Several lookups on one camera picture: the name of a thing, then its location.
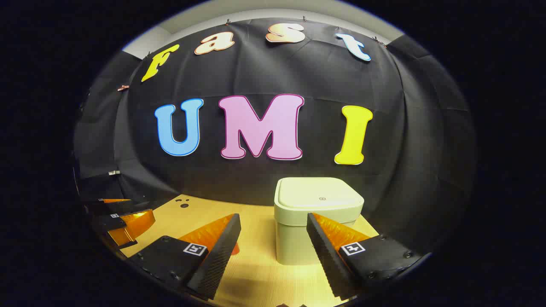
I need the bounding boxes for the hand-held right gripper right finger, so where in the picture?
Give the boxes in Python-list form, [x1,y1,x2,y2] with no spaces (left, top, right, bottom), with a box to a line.
[306,212,431,300]

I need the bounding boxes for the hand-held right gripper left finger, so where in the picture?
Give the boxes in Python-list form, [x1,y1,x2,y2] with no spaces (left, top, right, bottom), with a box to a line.
[128,213,241,300]

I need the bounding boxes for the green desktop garbage bin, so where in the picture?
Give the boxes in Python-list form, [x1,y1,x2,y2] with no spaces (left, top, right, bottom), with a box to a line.
[274,177,365,266]

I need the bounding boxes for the wooden desktop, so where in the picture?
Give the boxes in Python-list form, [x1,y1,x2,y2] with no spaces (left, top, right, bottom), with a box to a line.
[119,194,380,307]

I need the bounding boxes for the black backdrop cloth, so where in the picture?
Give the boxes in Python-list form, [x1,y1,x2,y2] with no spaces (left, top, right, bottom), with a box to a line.
[73,17,476,256]

